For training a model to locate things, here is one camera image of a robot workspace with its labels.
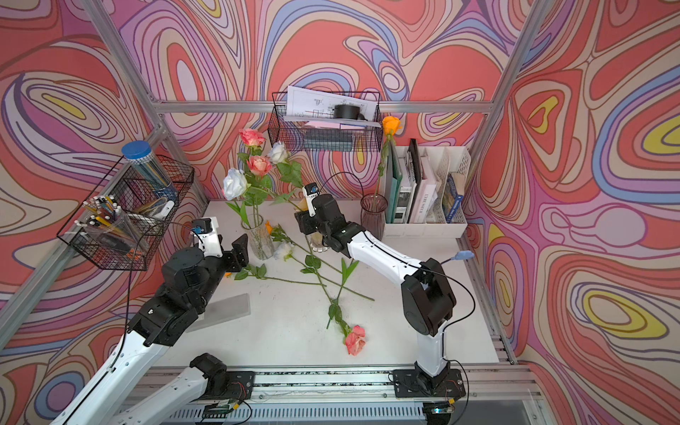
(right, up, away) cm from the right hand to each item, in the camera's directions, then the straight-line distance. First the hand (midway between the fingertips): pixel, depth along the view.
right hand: (305, 217), depth 86 cm
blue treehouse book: (+56, +7, +12) cm, 57 cm away
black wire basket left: (-43, +1, -12) cm, 44 cm away
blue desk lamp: (+48, -11, -11) cm, 50 cm away
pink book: (+41, +8, +5) cm, 42 cm away
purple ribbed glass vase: (+24, +4, +10) cm, 26 cm away
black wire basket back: (+5, +32, +16) cm, 36 cm away
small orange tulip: (+10, -30, 0) cm, 32 cm away
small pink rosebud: (-21, +2, -1) cm, 21 cm away
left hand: (-15, -5, -19) cm, 24 cm away
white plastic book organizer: (+58, +24, +20) cm, 66 cm away
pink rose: (+16, -36, -7) cm, 40 cm away
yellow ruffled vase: (+2, -10, +16) cm, 19 cm away
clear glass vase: (-17, -10, +10) cm, 22 cm away
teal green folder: (+29, +11, +1) cm, 31 cm away
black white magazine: (+38, +21, +9) cm, 44 cm away
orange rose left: (-18, -20, +10) cm, 29 cm away
